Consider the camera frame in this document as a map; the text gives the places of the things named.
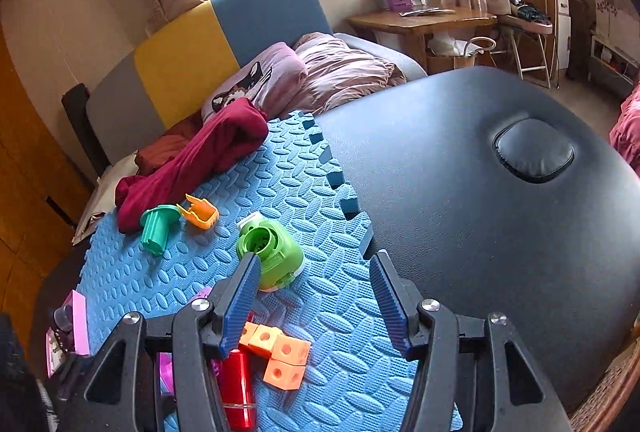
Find wooden desk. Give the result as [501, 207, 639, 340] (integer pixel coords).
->
[346, 8, 498, 73]

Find white low shelf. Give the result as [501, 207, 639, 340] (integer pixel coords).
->
[590, 34, 640, 100]

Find pink dog print pillow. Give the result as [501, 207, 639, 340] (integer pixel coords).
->
[200, 42, 308, 123]

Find blue foam puzzle mat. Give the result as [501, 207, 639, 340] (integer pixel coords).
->
[77, 111, 466, 432]

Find light green round toy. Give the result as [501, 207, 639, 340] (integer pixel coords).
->
[236, 213, 305, 293]

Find pink storage box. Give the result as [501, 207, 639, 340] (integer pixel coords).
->
[45, 289, 92, 378]

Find white narrow cabinet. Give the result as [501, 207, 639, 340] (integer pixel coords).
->
[555, 0, 572, 73]

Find pink duvet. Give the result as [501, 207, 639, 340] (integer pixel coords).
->
[294, 32, 407, 115]

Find white paper bag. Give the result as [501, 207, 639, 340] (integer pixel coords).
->
[72, 152, 141, 245]

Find black massage table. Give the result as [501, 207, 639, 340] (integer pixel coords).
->
[30, 66, 640, 413]

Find pink cloth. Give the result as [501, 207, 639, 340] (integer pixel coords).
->
[609, 82, 640, 173]

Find dark red blanket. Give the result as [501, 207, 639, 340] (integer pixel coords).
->
[136, 117, 211, 175]

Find basket with white handle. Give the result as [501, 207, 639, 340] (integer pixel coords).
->
[425, 37, 497, 73]

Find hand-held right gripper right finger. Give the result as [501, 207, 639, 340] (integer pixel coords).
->
[369, 249, 573, 432]

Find red metal cylinder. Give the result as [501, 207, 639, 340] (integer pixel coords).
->
[217, 348, 258, 430]

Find wicker basket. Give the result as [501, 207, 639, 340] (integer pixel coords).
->
[570, 352, 640, 432]

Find orange linked snap cubes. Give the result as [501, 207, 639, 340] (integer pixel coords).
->
[239, 321, 312, 387]

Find grey yellow blue headboard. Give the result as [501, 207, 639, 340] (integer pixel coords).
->
[85, 0, 335, 163]

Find papers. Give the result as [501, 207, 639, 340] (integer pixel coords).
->
[400, 6, 456, 17]

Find maroon red cloth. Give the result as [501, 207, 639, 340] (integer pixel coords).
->
[115, 98, 269, 234]

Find wooden wardrobe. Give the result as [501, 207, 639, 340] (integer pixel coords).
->
[0, 27, 96, 303]

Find orange plastic toy piece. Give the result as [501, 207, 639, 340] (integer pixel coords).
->
[177, 193, 220, 230]

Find teal green toy plunger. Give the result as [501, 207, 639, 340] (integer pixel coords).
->
[139, 205, 181, 255]

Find white folding chair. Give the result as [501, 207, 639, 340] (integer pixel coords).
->
[497, 0, 561, 88]

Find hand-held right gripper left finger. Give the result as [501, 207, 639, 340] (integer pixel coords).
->
[55, 253, 263, 432]

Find black face hole cushion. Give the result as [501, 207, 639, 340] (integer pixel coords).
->
[492, 117, 576, 184]

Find purple toy piece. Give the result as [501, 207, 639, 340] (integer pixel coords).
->
[158, 351, 224, 397]

